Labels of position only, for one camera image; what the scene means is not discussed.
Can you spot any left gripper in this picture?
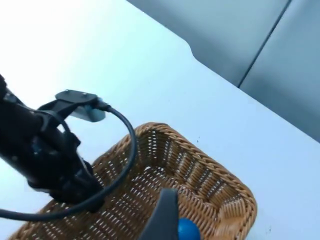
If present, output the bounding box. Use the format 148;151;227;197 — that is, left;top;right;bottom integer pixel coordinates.
14;107;105;214

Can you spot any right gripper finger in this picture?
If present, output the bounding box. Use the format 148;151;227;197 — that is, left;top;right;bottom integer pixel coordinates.
141;188;180;240

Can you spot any blue ball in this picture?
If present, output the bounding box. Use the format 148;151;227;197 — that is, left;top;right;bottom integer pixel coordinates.
176;217;201;240

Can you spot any brown wicker basket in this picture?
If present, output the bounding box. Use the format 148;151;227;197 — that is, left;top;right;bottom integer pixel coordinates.
4;121;258;240

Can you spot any thick black cable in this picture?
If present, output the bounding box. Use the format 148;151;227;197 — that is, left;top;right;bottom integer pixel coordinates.
0;104;138;223

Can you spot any thin black cable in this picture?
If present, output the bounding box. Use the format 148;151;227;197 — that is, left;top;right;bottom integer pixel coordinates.
58;119;76;144

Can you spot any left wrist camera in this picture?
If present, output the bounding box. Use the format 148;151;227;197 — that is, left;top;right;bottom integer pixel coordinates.
37;88;111;124

